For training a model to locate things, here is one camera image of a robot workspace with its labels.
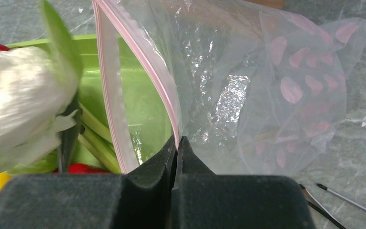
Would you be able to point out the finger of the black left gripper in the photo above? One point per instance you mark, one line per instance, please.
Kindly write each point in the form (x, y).
(69, 137)

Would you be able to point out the wooden board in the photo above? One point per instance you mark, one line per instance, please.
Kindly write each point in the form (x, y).
(278, 4)

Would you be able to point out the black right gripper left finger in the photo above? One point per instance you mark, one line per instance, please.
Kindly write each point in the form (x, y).
(137, 200)

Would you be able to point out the white cauliflower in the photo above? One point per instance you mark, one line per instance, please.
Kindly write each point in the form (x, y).
(36, 87)

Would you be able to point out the green celery stalks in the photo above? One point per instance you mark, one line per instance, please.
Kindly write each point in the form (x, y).
(96, 138)

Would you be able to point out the clear pink zip top bag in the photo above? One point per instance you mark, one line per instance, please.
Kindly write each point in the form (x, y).
(256, 90)

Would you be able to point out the lower black yellow screwdriver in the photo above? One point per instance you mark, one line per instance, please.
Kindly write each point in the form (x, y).
(318, 207)

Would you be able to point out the red chili pepper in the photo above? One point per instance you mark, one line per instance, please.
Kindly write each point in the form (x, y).
(79, 168)

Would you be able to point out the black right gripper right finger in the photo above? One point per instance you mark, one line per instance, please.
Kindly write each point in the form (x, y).
(201, 199)

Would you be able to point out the green plastic tray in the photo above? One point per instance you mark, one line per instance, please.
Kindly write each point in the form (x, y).
(148, 121)

